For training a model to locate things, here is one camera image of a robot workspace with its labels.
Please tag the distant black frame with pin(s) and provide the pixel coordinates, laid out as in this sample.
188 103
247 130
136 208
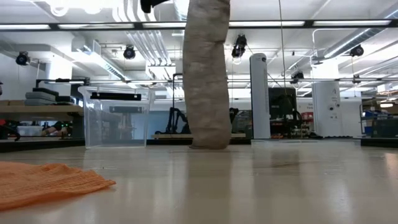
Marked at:
173 93

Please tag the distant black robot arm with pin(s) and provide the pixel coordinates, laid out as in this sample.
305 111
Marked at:
172 119
234 115

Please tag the clear plastic box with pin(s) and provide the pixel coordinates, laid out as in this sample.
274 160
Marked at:
93 130

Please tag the white tower column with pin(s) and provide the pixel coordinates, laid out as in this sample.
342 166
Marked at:
259 93

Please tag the wooden workbench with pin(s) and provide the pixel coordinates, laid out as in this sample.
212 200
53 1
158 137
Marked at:
40 112

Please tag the black frame crossbar with lights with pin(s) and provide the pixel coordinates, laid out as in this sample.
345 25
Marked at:
309 23

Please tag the black cabinet machine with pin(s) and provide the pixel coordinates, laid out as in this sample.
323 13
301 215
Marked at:
283 105

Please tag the person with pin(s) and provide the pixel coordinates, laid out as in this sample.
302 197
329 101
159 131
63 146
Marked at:
57 129

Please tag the black ceiling-hung reel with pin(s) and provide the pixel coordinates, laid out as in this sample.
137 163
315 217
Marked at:
129 52
356 50
238 46
297 76
22 58

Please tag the white building pillar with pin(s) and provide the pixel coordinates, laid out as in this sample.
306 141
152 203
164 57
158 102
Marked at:
326 109

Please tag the brown elastic bandage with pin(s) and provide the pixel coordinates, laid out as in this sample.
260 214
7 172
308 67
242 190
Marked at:
205 77

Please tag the orange elastic bandage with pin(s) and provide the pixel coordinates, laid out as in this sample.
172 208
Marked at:
46 183

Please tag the black table edge rail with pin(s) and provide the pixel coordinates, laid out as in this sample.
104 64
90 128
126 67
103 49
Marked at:
40 145

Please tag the distant wooden table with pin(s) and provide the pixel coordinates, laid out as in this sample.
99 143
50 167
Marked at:
174 136

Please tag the red black tool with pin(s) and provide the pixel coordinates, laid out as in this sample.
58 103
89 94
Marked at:
9 132

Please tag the translucent storage bin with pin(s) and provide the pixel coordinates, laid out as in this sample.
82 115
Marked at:
29 130

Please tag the stack of grey cases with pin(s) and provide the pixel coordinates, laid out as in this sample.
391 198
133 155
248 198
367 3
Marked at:
40 98

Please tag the shelf with blue bins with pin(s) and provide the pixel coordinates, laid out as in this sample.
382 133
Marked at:
382 124

